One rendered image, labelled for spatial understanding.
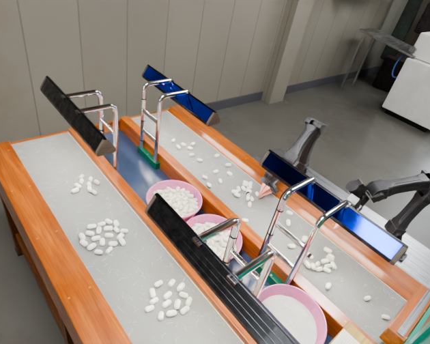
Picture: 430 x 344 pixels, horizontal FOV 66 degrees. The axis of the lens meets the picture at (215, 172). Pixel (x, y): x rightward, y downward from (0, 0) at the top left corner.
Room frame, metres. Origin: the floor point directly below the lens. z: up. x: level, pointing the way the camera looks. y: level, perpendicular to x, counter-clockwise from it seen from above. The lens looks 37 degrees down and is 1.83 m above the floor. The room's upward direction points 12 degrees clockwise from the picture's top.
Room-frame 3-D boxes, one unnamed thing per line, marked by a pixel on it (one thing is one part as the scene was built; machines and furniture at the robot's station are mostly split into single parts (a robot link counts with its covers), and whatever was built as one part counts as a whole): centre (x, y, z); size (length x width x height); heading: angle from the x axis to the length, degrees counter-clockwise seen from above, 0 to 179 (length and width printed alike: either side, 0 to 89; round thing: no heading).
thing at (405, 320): (0.75, -0.80, 0.83); 0.30 x 0.06 x 0.07; 138
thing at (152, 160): (1.60, 0.34, 0.90); 0.20 x 0.19 x 0.45; 48
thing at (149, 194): (1.16, 0.16, 0.72); 0.27 x 0.27 x 0.10
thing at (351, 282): (1.34, -0.15, 0.73); 1.81 x 0.30 x 0.02; 48
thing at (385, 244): (1.00, -0.43, 1.08); 0.62 x 0.08 x 0.07; 48
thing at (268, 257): (0.65, -0.11, 0.90); 0.20 x 0.19 x 0.45; 48
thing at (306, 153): (1.64, -0.49, 0.92); 0.07 x 0.06 x 0.33; 56
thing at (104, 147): (1.24, 0.66, 1.08); 0.62 x 0.08 x 0.07; 48
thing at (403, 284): (1.49, -0.29, 0.67); 1.81 x 0.12 x 0.19; 48
